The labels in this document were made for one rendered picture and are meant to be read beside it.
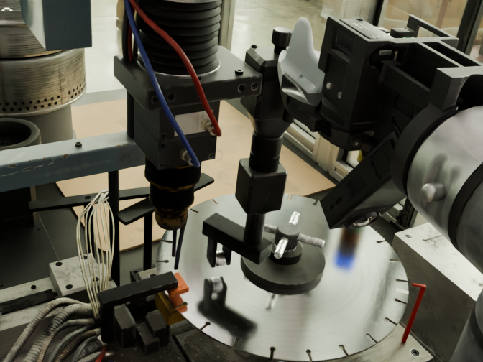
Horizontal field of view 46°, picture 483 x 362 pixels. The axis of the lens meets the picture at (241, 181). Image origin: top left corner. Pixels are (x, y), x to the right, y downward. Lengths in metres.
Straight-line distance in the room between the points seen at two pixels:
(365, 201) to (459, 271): 0.53
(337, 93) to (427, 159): 0.11
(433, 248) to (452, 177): 0.64
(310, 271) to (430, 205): 0.43
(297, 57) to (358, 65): 0.10
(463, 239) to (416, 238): 0.65
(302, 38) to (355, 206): 0.14
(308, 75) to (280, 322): 0.33
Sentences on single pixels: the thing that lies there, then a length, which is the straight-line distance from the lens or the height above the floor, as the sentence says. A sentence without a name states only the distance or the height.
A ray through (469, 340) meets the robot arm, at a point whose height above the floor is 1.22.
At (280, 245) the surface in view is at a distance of 0.71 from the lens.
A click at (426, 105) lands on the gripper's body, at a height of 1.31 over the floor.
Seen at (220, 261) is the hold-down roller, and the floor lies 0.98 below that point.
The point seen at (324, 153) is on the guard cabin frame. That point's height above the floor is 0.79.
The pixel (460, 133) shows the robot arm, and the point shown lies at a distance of 0.32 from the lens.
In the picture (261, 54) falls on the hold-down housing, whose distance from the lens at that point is 0.54.
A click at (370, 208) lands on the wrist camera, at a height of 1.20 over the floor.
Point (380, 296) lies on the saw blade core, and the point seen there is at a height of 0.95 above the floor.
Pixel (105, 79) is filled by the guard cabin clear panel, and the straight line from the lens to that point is 1.73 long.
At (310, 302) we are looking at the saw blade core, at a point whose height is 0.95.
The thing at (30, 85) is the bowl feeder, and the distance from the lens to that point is 1.19.
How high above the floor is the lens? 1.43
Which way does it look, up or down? 32 degrees down
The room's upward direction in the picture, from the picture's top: 7 degrees clockwise
